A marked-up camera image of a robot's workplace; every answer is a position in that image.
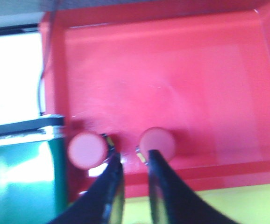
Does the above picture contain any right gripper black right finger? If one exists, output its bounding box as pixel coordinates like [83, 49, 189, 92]
[148, 150, 237, 224]

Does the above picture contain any yellow plastic tray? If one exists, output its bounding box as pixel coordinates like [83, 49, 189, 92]
[122, 184, 270, 224]

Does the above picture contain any black conveyor end roller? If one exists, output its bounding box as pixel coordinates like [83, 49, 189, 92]
[0, 114, 64, 136]

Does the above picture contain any red plastic bin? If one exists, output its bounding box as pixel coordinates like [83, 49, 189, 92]
[45, 0, 270, 197]

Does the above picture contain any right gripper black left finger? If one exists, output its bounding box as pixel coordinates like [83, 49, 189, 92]
[49, 152, 125, 224]

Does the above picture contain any blue-based push button switch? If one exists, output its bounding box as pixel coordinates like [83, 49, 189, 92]
[67, 132, 115, 170]

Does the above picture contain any green conveyor belt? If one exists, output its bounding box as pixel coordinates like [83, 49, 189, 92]
[0, 126, 68, 224]

